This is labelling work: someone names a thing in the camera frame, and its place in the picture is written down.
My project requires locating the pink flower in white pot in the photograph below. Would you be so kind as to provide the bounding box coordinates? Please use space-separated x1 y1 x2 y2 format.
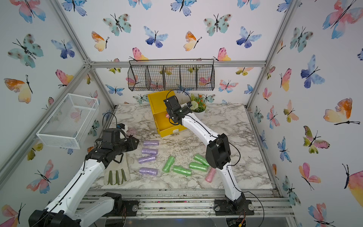
126 128 137 137

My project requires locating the green plant in white pot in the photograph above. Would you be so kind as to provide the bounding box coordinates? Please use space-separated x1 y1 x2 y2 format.
191 94 207 120

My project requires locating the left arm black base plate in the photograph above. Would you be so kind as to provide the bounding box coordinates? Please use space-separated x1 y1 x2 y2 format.
102 192 140 217

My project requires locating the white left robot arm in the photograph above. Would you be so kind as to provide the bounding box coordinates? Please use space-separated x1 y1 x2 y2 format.
28 124 140 227

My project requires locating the purple trash bag roll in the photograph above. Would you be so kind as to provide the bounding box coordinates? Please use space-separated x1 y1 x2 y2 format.
138 155 157 164
139 167 158 176
143 140 159 146
141 148 158 155

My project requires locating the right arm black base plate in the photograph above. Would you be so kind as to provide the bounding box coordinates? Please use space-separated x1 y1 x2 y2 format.
213 199 255 216

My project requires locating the white green work glove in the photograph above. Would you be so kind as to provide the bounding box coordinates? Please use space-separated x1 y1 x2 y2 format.
104 153 130 186

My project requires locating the green trash bag roll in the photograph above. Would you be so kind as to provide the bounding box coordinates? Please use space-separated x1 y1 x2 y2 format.
193 154 210 166
173 166 192 176
162 156 175 173
189 162 209 172

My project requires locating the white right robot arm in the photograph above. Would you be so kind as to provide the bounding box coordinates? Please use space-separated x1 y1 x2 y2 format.
164 96 245 203

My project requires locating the black wire wall basket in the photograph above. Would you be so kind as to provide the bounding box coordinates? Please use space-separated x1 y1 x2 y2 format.
126 58 215 92

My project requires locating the white mesh wall basket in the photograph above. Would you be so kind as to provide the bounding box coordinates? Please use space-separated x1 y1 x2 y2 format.
36 93 99 149

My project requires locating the yellow plastic drawer unit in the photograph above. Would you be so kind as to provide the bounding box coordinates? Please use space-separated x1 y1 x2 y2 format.
148 91 187 137

